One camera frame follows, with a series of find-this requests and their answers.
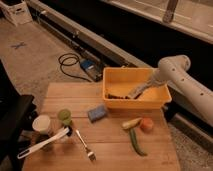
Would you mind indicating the orange peach toy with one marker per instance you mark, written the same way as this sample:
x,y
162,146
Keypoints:
x,y
146,124

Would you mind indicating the silver fork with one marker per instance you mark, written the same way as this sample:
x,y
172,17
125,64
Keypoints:
x,y
90,153

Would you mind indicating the metal rail track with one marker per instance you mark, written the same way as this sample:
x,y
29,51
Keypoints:
x,y
116,36

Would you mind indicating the yellow plastic tray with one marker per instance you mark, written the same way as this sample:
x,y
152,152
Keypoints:
x,y
120,81

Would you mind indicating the wooden table board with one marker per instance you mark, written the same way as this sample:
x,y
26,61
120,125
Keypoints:
x,y
111,144

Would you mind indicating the blue grey towel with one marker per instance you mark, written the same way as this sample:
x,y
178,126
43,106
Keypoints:
x,y
134,93

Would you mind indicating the white cardboard box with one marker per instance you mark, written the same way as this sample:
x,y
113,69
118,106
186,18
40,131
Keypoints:
x,y
17,14

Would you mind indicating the black chair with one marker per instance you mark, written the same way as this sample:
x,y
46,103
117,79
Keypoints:
x,y
16,112

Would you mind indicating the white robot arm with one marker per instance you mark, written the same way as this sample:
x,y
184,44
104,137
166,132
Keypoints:
x,y
174,69

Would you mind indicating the white plastic spatula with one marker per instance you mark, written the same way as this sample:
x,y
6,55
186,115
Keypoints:
x,y
38,146

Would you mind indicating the green chili pepper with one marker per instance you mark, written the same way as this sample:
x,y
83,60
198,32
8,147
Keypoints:
x,y
134,143

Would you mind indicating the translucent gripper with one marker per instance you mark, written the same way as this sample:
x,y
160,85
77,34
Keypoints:
x,y
156,79

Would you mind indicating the blue sponge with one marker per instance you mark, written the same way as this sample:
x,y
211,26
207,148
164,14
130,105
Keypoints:
x,y
97,113

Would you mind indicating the yellow banana toy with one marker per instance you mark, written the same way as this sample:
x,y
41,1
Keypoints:
x,y
130,124

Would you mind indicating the dark brown item in tray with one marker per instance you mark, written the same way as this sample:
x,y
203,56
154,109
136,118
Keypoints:
x,y
110,96

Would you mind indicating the blue power box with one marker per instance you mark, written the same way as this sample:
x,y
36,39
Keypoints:
x,y
87,64

